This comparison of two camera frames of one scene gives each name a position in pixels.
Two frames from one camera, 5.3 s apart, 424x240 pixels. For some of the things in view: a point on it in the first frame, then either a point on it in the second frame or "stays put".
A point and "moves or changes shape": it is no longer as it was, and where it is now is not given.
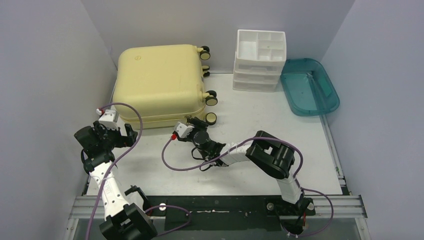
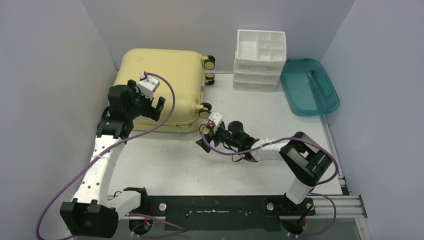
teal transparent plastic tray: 307,89 stays put
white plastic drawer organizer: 260,57 stays put
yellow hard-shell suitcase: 165,83 moves or changes shape
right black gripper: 193,124 -> 211,137
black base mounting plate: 226,213 stays put
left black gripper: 124,141 -> 151,112
